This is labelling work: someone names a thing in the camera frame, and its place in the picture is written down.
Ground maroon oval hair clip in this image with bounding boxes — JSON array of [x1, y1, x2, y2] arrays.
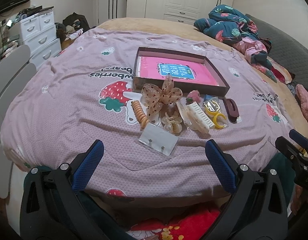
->
[[223, 98, 239, 123]]

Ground white comb hair clip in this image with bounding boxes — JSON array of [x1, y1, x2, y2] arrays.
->
[[185, 102, 215, 134]]

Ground yellow hoops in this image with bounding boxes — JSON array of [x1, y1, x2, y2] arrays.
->
[[203, 99, 227, 129]]

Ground clear bag with earrings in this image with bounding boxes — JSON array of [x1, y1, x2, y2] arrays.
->
[[139, 124, 178, 156]]

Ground pearl flower hair claw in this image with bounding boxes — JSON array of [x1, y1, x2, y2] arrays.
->
[[162, 112, 183, 134]]

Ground blue plastic box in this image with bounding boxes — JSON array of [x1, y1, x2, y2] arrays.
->
[[203, 94, 213, 102]]

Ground orange spiral hair tie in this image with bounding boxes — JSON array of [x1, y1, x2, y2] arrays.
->
[[130, 100, 150, 131]]

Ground pink fluffy hair clip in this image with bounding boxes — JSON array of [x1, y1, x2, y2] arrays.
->
[[186, 90, 201, 105]]

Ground beige polka dot bow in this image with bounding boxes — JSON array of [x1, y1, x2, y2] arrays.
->
[[141, 75, 183, 121]]

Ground pink fluffy cloth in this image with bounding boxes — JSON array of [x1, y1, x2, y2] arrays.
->
[[296, 84, 308, 122]]

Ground grey padded headboard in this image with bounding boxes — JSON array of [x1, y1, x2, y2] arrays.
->
[[246, 14, 308, 91]]

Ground pink pajama garment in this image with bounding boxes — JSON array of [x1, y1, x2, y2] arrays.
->
[[232, 37, 272, 69]]

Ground brown shallow cardboard tray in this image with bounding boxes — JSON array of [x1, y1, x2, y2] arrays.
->
[[134, 47, 230, 97]]

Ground dark floral crumpled quilt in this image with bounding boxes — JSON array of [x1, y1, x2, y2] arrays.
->
[[194, 4, 258, 45]]

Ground grey chair back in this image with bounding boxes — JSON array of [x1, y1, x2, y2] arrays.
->
[[0, 45, 36, 199]]

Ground white drawer cabinet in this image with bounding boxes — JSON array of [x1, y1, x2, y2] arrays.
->
[[9, 7, 62, 69]]

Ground black bag on floor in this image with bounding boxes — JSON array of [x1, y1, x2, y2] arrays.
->
[[63, 12, 90, 32]]

